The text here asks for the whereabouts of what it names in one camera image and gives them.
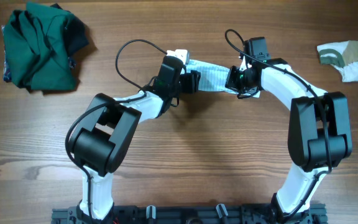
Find light blue striped baby pants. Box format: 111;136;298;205
185;58;261;98

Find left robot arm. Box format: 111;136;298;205
65;56;201;223

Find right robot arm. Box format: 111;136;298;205
226;37;352;223

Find white olive tan folded garment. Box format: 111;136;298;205
316;40;358;83

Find green cloth bag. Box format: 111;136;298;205
3;2;76;91

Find blue patterned cloth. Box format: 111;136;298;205
1;25;12;83

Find right black cable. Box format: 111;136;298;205
224;29;333;215

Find black cable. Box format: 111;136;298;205
65;39;168;222
224;29;333;215

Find left black cable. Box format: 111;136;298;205
65;39;168;222

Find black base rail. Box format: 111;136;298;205
51;203;328;224

